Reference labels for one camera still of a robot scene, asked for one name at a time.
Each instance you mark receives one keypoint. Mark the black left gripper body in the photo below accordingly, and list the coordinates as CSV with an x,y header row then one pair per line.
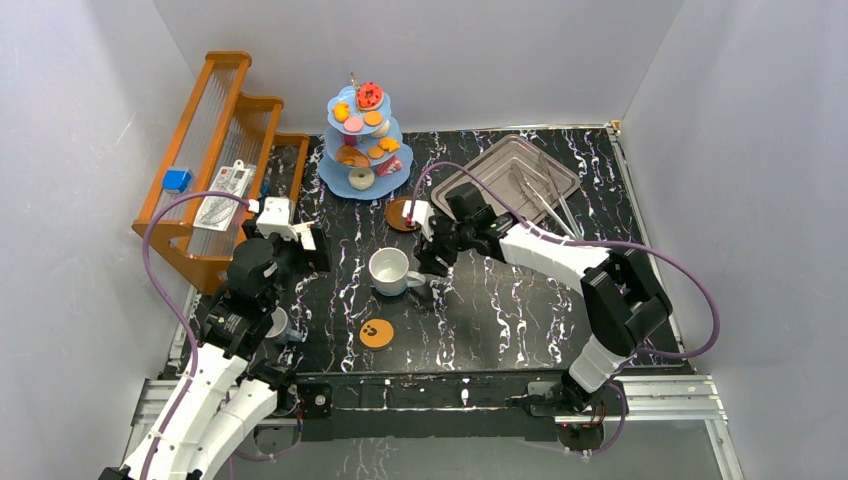
x,y
318,249

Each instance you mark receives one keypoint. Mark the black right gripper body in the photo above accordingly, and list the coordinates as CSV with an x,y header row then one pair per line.
x,y
453,238

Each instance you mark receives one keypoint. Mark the white ceramic mug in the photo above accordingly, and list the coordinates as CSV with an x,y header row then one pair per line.
x,y
390,272

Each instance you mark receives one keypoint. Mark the brown wooden saucer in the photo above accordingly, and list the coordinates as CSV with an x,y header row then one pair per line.
x,y
395,217

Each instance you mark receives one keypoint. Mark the orange round coaster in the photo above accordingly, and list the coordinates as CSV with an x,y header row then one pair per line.
x,y
376,334

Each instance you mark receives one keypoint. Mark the brown croissant pastry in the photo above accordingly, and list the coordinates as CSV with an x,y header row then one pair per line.
x,y
350,156

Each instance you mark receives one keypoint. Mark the round orange cookie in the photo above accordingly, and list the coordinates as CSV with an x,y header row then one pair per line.
x,y
376,152
373,118

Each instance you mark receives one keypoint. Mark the cream white donut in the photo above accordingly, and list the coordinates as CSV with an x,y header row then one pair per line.
x,y
382,130
361,178

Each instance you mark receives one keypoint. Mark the pink round macaron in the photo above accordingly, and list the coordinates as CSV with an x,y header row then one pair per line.
x,y
353,124

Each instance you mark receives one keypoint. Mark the orange fish-shaped cookie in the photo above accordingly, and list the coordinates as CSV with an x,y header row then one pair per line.
x,y
341,112

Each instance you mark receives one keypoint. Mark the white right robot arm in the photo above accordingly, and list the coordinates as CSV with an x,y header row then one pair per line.
x,y
624,300

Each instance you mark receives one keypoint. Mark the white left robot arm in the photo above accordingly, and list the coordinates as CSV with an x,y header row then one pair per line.
x,y
222,396

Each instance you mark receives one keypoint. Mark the clear ruler set package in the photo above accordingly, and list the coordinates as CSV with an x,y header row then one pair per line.
x,y
216,213

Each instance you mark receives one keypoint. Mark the silver metal tray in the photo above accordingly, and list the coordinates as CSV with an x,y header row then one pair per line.
x,y
493,167

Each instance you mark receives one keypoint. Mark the blue three-tier cake stand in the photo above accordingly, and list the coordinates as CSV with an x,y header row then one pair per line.
x,y
335,175

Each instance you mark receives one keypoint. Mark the blue eraser block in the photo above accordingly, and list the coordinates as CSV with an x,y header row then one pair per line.
x,y
176,180

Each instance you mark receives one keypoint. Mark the orange wooden tiered rack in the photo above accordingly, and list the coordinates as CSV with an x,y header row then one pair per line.
x,y
219,126

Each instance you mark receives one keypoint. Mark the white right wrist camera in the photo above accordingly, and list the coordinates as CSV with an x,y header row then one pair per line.
x,y
417,213

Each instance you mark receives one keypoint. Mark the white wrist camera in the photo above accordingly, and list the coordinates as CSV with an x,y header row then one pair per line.
x,y
275,218
417,213

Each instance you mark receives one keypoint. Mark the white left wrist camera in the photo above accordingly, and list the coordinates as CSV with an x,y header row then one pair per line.
x,y
275,218

